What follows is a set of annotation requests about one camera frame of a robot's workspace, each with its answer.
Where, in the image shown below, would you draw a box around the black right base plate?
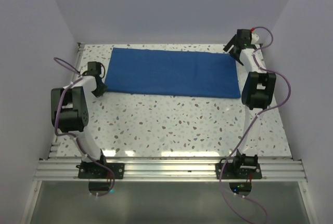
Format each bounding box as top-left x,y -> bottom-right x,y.
221,155 -> 263,179

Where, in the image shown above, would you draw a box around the aluminium frame rail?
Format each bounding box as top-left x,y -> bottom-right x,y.
33,157 -> 307,182

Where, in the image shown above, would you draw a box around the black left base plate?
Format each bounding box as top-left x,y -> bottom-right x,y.
76,162 -> 125,179

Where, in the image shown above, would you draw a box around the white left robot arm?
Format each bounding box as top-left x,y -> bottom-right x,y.
50,57 -> 108,179

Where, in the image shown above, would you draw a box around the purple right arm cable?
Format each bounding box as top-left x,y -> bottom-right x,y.
218,26 -> 291,224

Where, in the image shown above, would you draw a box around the blue surgical drape cloth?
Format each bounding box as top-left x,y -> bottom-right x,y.
105,48 -> 240,99

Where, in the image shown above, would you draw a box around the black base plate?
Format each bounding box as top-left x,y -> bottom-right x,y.
221,155 -> 263,179
76,162 -> 125,179

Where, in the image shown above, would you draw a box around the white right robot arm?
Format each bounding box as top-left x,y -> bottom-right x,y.
224,29 -> 276,179

